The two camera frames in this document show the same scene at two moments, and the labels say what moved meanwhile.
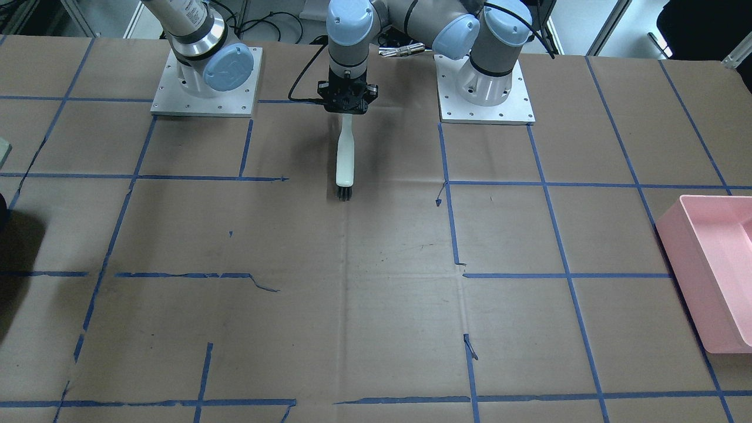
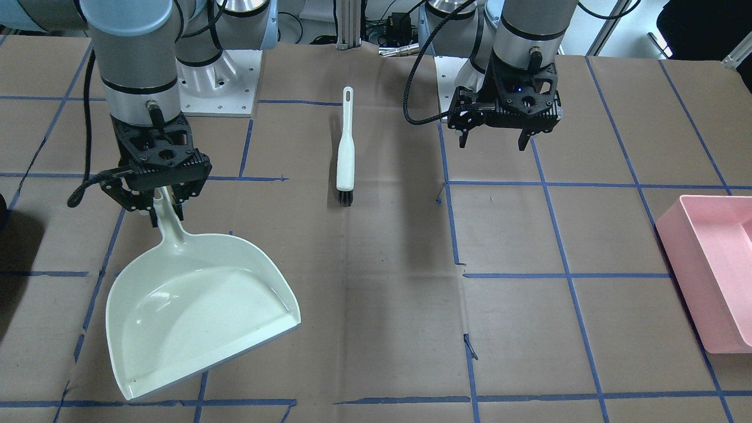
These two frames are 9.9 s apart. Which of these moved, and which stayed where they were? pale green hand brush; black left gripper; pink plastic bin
Moved: black left gripper
Stayed: pale green hand brush; pink plastic bin
